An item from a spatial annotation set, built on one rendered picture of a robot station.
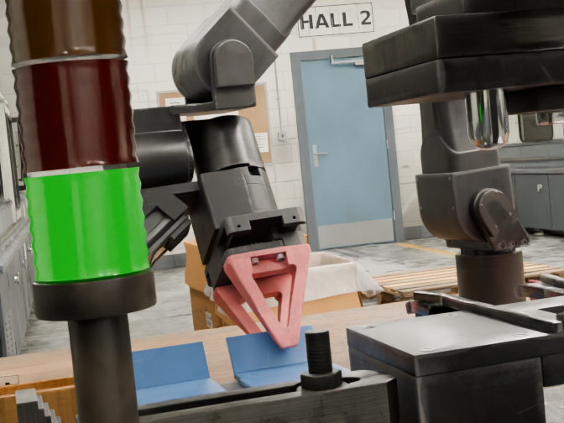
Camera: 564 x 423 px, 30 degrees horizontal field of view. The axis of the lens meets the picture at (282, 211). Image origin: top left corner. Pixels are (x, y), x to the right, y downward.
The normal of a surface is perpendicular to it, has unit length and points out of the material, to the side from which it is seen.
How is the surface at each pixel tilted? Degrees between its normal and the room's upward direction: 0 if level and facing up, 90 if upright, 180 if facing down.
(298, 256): 81
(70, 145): 76
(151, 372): 60
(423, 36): 90
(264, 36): 93
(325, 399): 90
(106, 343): 90
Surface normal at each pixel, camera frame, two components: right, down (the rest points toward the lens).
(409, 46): -0.96, 0.11
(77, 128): 0.17, -0.21
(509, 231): 0.38, 0.01
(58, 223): -0.33, -0.16
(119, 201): 0.70, -0.28
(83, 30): 0.40, -0.24
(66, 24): 0.22, 0.27
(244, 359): 0.22, -0.48
